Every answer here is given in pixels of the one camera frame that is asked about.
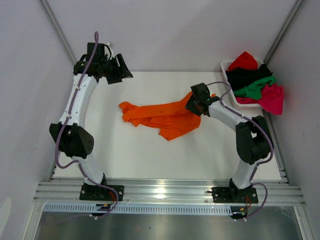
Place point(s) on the red t shirt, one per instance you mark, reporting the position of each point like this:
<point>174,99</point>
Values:
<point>244,61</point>

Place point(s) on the slotted grey cable duct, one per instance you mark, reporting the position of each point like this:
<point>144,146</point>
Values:
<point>95,208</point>

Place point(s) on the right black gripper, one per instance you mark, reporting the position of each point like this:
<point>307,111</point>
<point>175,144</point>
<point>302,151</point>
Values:
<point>194,105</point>

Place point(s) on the white plastic laundry basket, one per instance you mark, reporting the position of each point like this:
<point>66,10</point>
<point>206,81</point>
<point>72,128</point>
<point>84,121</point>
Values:
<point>232,99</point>

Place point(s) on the orange t shirt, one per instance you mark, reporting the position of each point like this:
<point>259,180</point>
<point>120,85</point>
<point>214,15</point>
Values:
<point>172,120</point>

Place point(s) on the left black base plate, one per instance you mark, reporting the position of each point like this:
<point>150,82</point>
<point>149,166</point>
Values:
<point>98,193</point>

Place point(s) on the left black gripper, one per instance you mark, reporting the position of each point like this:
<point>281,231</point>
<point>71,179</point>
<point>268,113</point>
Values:
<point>123,72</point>

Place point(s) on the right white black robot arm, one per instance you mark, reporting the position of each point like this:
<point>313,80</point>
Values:
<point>253,141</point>

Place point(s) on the aluminium mounting rail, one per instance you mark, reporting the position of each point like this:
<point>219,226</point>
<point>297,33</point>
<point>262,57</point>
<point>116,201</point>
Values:
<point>167,191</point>

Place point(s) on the green t shirt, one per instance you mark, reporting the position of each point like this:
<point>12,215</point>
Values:
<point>253,90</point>

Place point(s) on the black t shirt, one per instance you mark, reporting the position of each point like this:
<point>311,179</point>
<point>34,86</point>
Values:
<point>240,78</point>

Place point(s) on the magenta t shirt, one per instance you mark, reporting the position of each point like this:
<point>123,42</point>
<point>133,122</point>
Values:
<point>272,99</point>

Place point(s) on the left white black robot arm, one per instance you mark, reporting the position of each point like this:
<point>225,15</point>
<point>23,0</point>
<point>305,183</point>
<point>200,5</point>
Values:
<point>73,143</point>

